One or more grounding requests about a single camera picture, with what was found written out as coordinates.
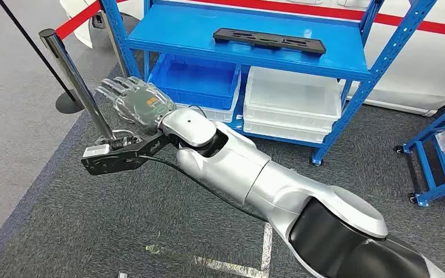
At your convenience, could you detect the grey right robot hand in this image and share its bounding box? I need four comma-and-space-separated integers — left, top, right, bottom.
94, 76, 177, 138

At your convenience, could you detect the black plastic panel part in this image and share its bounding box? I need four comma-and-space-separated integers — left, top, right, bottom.
212, 27, 327, 57

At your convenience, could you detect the blue metal shelf rack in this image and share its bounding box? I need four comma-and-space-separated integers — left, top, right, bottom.
99, 0, 438, 166

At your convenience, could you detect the blue plastic bin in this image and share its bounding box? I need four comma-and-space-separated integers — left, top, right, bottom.
147, 53, 242, 112

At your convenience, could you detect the black stanchion with disc base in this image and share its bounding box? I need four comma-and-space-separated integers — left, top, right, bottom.
0, 0, 85, 115

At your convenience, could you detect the red barrier belt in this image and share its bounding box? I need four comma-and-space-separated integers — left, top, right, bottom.
191, 0, 445, 39
55, 0, 104, 40

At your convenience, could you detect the translucent white plastic tray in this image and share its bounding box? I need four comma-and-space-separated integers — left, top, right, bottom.
244, 65, 342, 131
242, 115, 333, 145

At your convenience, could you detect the white car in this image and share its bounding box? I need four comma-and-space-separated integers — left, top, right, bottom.
59, 0, 445, 118

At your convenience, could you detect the small blue metal rack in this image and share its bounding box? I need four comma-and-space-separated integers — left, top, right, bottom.
394, 94, 445, 208

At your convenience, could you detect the black camera cable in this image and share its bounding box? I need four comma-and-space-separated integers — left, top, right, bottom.
136, 154, 271, 224

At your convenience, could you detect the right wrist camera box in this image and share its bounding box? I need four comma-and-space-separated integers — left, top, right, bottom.
81, 132, 172, 177

